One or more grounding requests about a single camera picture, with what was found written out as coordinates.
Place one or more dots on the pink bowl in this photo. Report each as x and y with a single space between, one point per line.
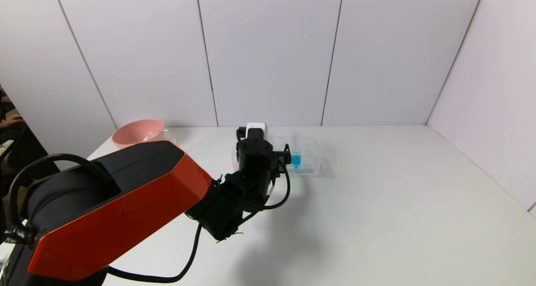
134 133

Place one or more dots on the dark office chair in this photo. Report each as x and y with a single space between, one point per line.
25 152

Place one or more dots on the clear acrylic test tube rack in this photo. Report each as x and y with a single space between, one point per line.
310 160

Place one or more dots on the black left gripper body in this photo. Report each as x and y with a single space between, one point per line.
255 154

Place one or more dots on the blue pigment test tube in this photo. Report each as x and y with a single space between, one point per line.
296 159

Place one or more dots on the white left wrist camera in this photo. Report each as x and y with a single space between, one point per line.
256 127

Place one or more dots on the person in background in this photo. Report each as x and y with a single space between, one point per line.
10 120

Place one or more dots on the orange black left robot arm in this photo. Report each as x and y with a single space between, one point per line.
125 202

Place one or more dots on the clear glass beaker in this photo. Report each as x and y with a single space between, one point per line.
167 136

